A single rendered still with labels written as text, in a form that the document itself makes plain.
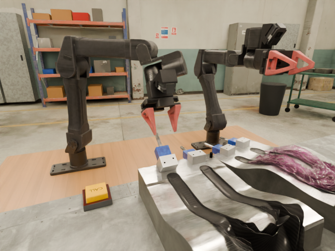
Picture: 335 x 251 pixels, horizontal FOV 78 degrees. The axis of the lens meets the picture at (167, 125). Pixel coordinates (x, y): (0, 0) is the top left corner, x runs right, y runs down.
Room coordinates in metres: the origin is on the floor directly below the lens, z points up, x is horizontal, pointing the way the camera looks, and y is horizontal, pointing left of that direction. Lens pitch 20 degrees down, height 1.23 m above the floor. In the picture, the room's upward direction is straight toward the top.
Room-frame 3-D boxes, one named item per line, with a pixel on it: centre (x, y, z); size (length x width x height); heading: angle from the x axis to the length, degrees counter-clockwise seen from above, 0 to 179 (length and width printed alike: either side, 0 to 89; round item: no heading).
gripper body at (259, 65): (0.66, -0.31, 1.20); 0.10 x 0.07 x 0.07; 110
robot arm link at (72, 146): (0.71, 0.34, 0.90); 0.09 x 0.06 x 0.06; 168
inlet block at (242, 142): (0.82, -0.28, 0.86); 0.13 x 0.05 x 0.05; 40
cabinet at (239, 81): (6.27, -2.28, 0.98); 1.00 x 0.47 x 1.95; 104
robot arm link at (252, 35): (0.75, -0.28, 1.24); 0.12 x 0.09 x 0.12; 20
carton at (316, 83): (7.08, -5.20, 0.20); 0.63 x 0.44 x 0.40; 104
